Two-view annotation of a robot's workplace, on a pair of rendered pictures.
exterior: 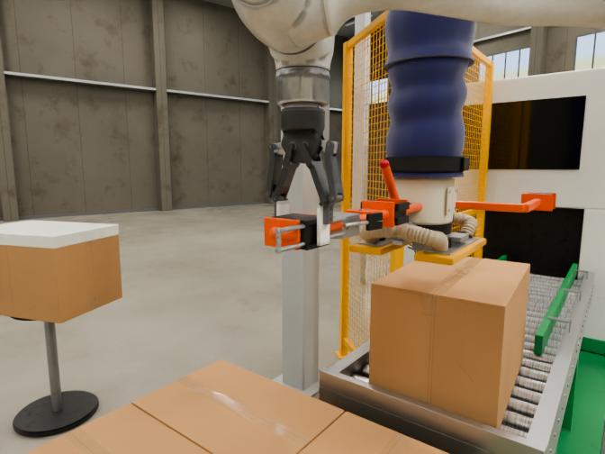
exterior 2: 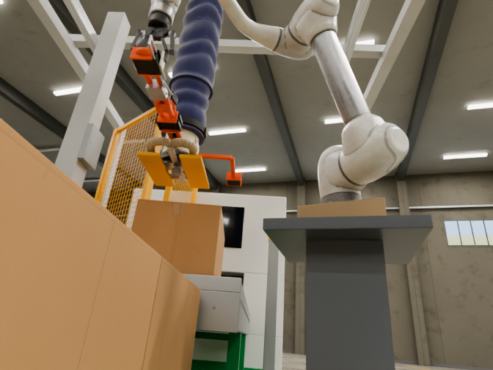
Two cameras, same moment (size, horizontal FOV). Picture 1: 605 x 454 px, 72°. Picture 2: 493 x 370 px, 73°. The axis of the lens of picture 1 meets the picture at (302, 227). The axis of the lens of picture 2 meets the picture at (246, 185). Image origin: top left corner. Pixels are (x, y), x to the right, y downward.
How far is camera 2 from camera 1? 0.98 m
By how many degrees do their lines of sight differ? 47
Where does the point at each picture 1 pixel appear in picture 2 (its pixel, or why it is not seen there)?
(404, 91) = (181, 89)
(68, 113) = not seen: outside the picture
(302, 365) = not seen: hidden behind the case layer
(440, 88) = (199, 92)
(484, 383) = (207, 253)
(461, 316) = (196, 213)
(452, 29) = (206, 73)
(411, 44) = (188, 70)
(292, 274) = not seen: hidden behind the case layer
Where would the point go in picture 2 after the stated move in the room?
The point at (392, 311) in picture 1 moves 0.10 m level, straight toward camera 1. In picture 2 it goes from (150, 215) to (153, 209)
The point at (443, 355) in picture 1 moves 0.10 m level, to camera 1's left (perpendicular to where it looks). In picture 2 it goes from (182, 240) to (161, 235)
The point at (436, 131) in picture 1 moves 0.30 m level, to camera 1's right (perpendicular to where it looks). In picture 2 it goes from (195, 108) to (243, 131)
